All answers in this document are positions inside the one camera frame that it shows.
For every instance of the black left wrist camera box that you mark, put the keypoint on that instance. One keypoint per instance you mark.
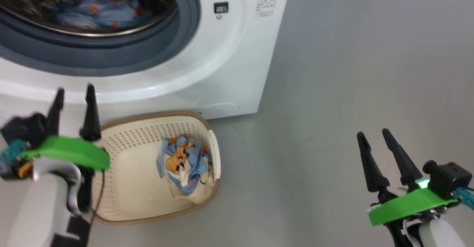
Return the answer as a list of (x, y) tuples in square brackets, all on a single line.
[(26, 128)]

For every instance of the teal right camera plug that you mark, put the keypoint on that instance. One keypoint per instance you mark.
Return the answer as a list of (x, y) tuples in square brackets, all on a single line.
[(464, 197)]

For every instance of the teal camera plug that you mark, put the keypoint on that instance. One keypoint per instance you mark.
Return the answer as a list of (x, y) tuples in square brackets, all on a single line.
[(464, 197), (11, 152)]

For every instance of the round white filter flap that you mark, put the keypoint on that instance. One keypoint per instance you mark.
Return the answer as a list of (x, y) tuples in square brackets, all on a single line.
[(222, 110)]

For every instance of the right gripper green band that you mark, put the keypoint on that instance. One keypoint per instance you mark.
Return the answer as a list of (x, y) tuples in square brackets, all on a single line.
[(411, 204)]

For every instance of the cream perforated laundry basket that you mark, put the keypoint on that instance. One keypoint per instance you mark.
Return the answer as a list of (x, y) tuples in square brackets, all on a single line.
[(137, 180)]

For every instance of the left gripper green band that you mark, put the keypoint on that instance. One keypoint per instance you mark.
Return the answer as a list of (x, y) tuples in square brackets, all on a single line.
[(66, 152)]

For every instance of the grey rubber door gasket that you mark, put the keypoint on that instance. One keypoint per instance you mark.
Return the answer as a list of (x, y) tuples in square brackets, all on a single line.
[(111, 58)]

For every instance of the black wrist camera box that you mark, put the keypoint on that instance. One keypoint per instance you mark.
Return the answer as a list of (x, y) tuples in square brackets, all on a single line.
[(448, 178), (26, 128)]

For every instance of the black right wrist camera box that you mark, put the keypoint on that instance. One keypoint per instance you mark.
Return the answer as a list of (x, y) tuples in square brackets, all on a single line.
[(448, 178)]

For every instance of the white front-load washing machine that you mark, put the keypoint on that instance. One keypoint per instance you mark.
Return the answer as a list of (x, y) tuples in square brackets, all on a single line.
[(237, 62)]

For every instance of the teal left camera plug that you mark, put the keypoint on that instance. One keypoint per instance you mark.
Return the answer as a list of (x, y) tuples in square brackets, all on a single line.
[(11, 152)]

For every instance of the blue garment with orange prints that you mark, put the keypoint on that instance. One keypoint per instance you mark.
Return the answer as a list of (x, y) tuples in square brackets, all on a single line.
[(100, 10)]

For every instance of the cream and blue garment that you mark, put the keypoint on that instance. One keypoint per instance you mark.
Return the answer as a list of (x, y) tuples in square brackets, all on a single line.
[(185, 176)]

